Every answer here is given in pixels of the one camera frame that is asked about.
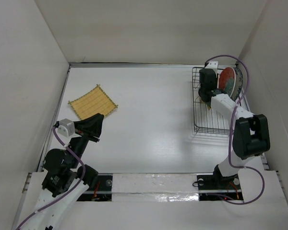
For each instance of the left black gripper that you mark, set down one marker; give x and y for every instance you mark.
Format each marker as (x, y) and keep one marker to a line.
(92, 124)

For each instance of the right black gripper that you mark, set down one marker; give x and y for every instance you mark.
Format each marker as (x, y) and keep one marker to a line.
(215, 79)

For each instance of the red teal floral plate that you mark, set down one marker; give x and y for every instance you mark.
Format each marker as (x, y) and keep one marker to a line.
(227, 80)

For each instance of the square bamboo tray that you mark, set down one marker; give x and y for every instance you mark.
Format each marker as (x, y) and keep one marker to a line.
(93, 102)

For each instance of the blue white floral plate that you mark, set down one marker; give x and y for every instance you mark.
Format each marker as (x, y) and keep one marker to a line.
(238, 84)

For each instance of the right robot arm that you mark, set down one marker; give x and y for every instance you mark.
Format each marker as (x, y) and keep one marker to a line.
(248, 133)

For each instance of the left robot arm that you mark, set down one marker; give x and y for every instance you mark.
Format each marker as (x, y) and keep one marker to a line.
(67, 176)

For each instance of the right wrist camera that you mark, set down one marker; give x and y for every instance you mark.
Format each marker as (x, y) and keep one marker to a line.
(212, 65)

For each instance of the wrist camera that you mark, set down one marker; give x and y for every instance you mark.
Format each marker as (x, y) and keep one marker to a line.
(65, 127)
(212, 65)

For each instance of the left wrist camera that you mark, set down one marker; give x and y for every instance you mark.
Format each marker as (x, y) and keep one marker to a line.
(65, 127)

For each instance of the black wire dish rack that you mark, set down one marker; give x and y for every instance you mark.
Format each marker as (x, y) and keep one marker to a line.
(207, 121)

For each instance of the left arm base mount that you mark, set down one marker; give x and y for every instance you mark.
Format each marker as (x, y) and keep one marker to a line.
(101, 192)

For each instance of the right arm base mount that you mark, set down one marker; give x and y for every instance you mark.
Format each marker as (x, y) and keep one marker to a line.
(214, 186)

